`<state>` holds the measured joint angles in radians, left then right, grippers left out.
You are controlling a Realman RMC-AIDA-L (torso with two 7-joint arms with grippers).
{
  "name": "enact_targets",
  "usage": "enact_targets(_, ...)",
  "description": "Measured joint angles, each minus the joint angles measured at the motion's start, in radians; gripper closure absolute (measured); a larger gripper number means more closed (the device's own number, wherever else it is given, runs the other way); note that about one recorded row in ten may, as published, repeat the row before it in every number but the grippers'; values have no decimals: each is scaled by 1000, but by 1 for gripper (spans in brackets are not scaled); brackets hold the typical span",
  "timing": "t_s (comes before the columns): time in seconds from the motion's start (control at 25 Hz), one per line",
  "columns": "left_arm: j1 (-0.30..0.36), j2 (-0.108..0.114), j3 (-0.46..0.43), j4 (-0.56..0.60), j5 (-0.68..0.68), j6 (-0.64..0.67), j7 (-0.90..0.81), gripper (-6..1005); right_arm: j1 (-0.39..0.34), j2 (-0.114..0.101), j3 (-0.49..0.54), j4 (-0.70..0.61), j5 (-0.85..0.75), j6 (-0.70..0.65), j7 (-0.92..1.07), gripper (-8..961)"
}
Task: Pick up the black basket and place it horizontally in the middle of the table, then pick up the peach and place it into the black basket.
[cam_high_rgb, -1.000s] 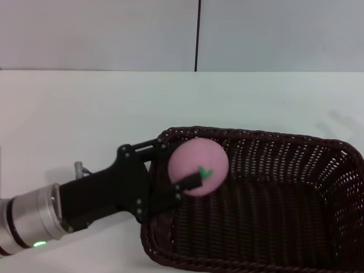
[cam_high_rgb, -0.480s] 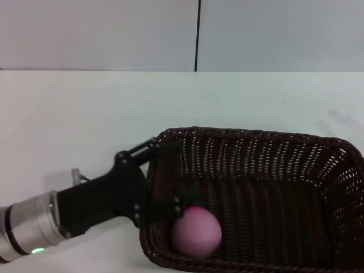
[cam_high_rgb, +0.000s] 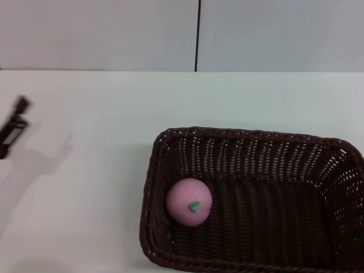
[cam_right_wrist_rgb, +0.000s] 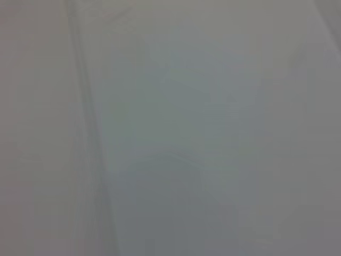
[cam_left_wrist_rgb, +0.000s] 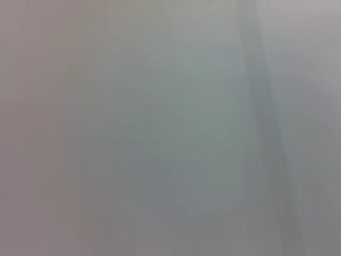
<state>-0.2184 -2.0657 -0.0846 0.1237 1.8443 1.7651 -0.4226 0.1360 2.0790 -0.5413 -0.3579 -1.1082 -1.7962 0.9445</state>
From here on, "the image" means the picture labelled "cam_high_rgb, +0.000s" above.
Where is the dark brown woven basket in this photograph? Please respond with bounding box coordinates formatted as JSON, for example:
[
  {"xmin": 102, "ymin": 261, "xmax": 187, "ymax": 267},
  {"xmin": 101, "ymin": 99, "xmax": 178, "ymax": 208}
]
[{"xmin": 138, "ymin": 126, "xmax": 364, "ymax": 273}]

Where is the black vertical wall strip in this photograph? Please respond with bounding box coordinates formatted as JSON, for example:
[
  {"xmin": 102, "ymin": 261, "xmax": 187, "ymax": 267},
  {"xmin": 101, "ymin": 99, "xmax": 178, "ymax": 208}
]
[{"xmin": 194, "ymin": 0, "xmax": 202, "ymax": 72}]

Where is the pink peach toy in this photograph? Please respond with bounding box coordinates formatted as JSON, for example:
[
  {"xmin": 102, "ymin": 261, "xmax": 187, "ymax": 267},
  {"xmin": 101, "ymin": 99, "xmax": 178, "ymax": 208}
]
[{"xmin": 166, "ymin": 178, "xmax": 213, "ymax": 227}]

